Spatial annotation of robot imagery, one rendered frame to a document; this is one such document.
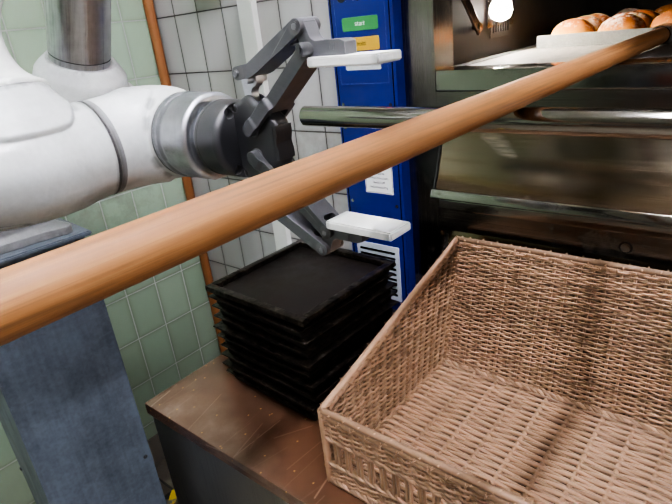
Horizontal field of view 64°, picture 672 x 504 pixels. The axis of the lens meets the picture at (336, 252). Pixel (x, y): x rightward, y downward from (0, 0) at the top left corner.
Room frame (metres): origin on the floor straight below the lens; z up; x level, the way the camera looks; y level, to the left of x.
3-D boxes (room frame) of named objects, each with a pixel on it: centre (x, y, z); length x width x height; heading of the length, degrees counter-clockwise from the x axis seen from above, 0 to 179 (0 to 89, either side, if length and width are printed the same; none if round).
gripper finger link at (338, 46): (0.45, -0.01, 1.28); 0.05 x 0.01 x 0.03; 47
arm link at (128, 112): (0.64, 0.21, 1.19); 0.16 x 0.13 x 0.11; 47
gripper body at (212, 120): (0.53, 0.07, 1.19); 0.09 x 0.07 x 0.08; 47
